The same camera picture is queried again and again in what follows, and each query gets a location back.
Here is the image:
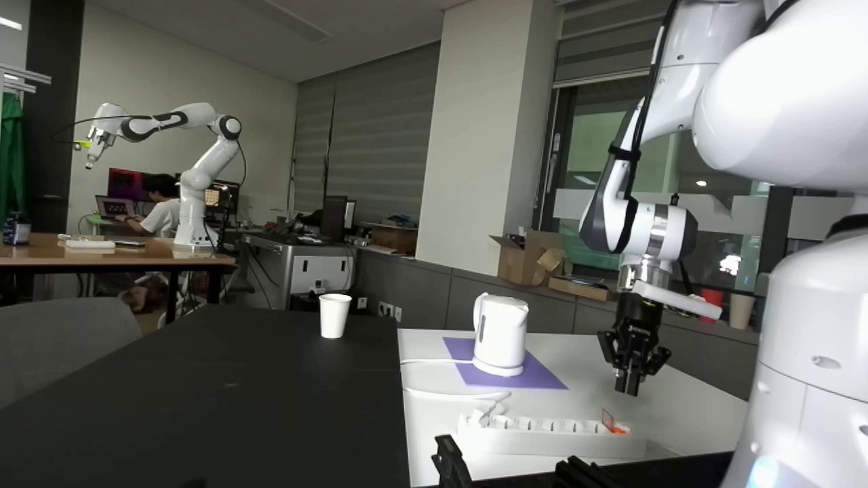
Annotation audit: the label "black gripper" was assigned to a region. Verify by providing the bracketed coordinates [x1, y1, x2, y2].
[597, 292, 670, 395]

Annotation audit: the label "wooden desk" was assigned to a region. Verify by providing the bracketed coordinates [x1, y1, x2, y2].
[0, 232, 236, 322]

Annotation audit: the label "white electric kettle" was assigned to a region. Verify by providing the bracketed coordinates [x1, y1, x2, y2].
[472, 292, 528, 376]

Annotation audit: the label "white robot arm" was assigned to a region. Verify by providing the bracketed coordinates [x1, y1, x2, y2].
[580, 0, 868, 488]

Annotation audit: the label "white paper cup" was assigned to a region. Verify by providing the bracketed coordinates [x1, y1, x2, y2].
[321, 292, 352, 338]

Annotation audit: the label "cardboard box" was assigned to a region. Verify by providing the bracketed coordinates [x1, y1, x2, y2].
[495, 229, 566, 288]

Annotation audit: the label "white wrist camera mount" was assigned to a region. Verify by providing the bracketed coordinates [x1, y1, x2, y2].
[630, 281, 722, 320]

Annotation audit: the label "grey chair back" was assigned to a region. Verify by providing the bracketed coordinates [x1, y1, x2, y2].
[0, 297, 142, 406]

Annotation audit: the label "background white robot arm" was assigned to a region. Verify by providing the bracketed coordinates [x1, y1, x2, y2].
[76, 102, 241, 248]

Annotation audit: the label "purple mat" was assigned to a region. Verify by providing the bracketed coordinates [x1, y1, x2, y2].
[440, 332, 569, 392]

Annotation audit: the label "seated person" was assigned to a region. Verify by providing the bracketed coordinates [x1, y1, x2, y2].
[125, 173, 178, 238]

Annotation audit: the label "white power strip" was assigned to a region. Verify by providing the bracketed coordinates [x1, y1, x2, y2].
[459, 415, 630, 435]

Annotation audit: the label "grey cabinet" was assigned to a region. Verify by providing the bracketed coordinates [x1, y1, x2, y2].
[243, 235, 354, 308]

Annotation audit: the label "dark grey table panel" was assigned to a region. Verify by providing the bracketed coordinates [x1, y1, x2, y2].
[0, 305, 409, 488]

